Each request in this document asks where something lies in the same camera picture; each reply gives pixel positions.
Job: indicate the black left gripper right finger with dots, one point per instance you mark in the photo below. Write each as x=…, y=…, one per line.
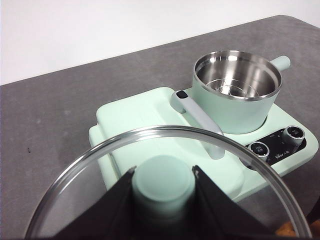
x=225, y=217

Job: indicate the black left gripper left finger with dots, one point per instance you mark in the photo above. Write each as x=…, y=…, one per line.
x=100, y=215

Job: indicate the glass lid with mint knob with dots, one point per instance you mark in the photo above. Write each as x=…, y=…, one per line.
x=162, y=182

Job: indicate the mint green steamer pot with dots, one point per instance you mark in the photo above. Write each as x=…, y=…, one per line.
x=225, y=112

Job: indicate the brown potato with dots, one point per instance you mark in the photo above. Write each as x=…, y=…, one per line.
x=285, y=231

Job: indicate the silver control knob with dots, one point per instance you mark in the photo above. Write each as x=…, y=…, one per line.
x=260, y=149
x=295, y=133

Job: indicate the mint green breakfast machine base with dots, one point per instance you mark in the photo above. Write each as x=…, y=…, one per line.
x=290, y=162

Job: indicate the black control panel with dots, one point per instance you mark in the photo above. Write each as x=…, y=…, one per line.
x=280, y=147

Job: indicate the mint green grill cover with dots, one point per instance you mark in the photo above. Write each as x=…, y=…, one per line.
x=140, y=112

